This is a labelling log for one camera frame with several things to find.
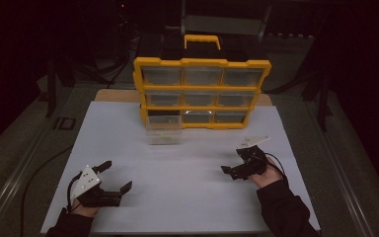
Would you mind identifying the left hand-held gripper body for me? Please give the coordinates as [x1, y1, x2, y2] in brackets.
[70, 164, 122, 208]

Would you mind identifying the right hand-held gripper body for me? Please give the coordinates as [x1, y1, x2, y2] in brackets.
[229, 134, 271, 182]

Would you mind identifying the clear plastic drawer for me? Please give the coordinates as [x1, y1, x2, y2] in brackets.
[145, 113, 185, 146]

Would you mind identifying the yellow drawer cabinet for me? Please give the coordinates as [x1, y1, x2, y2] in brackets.
[132, 34, 273, 130]

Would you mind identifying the person's left hand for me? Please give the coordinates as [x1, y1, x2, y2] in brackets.
[70, 200, 100, 218]

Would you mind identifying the person's right hand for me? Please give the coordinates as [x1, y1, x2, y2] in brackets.
[249, 157, 284, 190]

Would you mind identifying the white table cover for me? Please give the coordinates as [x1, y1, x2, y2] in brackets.
[39, 100, 321, 235]

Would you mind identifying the black rectangular floor plate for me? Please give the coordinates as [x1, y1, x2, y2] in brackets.
[52, 116, 77, 131]

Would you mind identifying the set of clear cabinet drawers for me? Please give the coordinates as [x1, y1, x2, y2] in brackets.
[141, 65, 265, 124]

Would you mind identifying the dark metal stand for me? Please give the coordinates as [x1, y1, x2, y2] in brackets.
[44, 57, 58, 119]
[317, 73, 334, 132]

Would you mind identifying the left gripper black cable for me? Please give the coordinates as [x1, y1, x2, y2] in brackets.
[66, 172, 82, 212]

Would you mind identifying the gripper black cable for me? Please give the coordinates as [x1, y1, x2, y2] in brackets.
[66, 172, 82, 212]
[264, 152, 289, 186]

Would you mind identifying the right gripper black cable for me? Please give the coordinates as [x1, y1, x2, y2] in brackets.
[264, 152, 289, 186]

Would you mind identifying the black floor cable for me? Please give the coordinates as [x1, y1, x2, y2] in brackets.
[19, 145, 74, 237]

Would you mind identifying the metal frame rail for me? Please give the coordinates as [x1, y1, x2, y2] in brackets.
[304, 98, 379, 237]
[0, 87, 77, 237]

